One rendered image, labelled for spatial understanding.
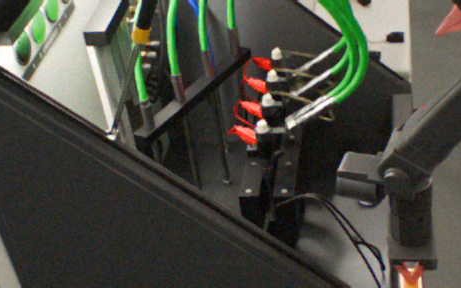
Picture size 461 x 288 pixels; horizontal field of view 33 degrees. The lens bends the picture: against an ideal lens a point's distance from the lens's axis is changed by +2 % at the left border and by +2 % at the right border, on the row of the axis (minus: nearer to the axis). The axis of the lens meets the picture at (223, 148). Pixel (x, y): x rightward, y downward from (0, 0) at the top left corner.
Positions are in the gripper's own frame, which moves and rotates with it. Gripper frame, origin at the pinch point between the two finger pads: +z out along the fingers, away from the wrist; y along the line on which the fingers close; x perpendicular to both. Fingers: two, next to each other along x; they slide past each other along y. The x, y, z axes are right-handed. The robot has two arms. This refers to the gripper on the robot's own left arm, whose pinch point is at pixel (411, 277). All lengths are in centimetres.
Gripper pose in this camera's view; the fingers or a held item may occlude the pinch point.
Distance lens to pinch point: 124.4
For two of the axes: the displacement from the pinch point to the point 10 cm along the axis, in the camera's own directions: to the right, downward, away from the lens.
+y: -1.5, 6.1, -7.8
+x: 9.8, -0.2, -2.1
